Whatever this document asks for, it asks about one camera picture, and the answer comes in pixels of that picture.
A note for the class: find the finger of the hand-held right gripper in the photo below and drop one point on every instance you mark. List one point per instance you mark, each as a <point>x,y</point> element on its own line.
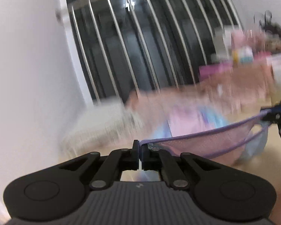
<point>277,113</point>

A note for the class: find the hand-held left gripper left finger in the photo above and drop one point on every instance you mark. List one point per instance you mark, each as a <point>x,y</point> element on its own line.
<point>136,154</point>

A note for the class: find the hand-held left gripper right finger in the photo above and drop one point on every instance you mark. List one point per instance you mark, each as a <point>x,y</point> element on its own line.
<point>145,155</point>

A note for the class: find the pink garment with purple trim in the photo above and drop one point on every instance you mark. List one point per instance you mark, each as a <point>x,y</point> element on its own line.
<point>201,143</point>

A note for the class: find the white cloth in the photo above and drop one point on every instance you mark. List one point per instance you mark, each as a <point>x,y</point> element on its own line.
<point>103,126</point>

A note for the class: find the pink bed blanket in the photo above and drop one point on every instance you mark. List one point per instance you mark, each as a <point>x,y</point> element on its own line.
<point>224,91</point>

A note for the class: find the blue and pink cloth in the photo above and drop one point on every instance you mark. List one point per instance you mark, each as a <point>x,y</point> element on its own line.
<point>194,119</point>

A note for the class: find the magenta box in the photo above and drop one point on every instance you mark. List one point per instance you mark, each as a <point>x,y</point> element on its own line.
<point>213,71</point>

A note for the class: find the metal window railing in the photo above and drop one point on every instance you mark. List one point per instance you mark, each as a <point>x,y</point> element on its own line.
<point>140,39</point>

